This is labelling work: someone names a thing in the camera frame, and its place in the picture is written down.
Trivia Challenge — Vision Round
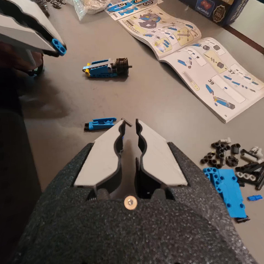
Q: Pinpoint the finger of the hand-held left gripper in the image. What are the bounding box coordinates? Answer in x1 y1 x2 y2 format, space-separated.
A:
8 0 67 47
0 15 60 57

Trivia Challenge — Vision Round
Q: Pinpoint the pile of toy bricks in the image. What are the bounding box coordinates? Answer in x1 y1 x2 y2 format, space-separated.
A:
200 137 264 223

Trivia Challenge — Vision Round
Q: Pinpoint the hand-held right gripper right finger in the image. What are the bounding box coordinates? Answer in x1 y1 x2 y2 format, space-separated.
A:
135 119 188 187

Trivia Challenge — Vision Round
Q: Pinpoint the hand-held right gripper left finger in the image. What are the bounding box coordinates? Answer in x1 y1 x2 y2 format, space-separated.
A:
74 119 126 188

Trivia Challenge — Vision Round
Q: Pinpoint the clear plastic bag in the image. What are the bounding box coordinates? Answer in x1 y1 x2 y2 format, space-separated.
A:
72 0 113 21

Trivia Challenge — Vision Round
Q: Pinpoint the clear bag with black parts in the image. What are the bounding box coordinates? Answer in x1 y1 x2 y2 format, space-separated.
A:
38 0 66 10

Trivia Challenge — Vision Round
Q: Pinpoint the wheel and beam assembly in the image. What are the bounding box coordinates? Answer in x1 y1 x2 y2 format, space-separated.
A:
82 57 133 79

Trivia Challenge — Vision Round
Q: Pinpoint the robot kit box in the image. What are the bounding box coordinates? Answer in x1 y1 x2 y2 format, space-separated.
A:
178 0 250 27

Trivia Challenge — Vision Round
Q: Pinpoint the sticker sheet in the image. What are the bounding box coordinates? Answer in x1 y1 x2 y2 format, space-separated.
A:
104 0 164 21

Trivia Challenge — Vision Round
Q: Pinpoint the grey desk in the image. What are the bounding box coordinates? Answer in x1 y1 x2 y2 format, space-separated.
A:
19 0 264 264

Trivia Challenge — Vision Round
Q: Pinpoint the person's left hand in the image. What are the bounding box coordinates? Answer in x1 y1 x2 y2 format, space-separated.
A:
0 44 43 72

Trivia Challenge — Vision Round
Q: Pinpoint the small blue beam brick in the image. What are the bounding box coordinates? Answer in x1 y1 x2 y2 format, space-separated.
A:
51 38 67 57

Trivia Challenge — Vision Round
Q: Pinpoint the blue panel brick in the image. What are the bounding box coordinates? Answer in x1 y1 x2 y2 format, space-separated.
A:
84 117 117 132

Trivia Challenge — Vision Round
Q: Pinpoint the instruction manual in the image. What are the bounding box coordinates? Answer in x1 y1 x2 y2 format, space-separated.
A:
117 5 264 124

